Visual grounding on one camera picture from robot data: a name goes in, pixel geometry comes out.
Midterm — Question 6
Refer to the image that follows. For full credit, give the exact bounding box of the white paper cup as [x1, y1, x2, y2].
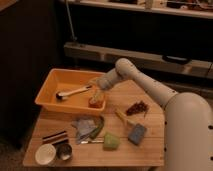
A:
[35, 144, 56, 166]

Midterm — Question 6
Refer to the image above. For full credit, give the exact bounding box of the small metal cup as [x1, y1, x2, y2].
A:
[57, 144, 72, 161]

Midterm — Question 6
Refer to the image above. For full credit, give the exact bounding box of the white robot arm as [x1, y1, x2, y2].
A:
[93, 58, 213, 171]

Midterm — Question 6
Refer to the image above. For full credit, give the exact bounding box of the wooden table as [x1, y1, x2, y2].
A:
[23, 81, 164, 167]

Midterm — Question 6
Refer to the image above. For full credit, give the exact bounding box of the dark striped bar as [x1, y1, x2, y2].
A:
[42, 131, 68, 145]

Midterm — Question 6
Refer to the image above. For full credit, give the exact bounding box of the dark red dried chili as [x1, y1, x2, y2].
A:
[126, 101, 149, 116]

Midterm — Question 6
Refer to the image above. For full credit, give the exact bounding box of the white handled brush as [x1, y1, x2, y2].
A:
[56, 86, 91, 100]

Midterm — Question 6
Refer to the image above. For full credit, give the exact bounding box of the orange plastic bin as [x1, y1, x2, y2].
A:
[35, 68, 106, 115]

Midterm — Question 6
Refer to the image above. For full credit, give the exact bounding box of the grey crumpled cloth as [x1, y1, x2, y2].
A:
[71, 118, 97, 144]

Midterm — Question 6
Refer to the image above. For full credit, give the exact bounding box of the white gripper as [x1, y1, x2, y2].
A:
[88, 69, 122, 102]

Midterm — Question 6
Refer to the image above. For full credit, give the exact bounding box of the green plastic cup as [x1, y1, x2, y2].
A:
[103, 132, 120, 150]

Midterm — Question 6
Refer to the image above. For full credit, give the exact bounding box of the blue sponge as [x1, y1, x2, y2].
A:
[128, 124, 147, 145]

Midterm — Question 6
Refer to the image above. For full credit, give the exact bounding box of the wooden handled brush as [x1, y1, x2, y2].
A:
[115, 109, 135, 126]

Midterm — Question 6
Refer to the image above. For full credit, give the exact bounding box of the orange ball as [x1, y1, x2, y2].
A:
[88, 98, 104, 108]

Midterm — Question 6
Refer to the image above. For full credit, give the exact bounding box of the small metal knife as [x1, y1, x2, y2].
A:
[80, 140, 104, 144]

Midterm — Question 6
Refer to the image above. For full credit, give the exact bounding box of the metal vertical pole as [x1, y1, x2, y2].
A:
[65, 0, 77, 42]

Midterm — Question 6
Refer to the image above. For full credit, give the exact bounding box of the grey metal shelf beam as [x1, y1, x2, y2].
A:
[64, 42, 213, 79]

